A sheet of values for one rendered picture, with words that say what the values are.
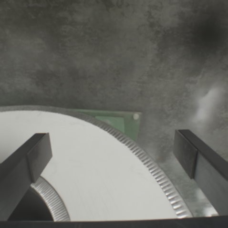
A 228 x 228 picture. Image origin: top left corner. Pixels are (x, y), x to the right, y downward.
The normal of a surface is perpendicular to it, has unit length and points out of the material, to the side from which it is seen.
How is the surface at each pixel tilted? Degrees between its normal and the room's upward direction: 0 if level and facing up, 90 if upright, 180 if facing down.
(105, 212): 90
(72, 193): 90
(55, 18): 0
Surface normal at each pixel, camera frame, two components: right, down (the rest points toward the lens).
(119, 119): 0.04, -0.76
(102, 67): -0.03, 0.65
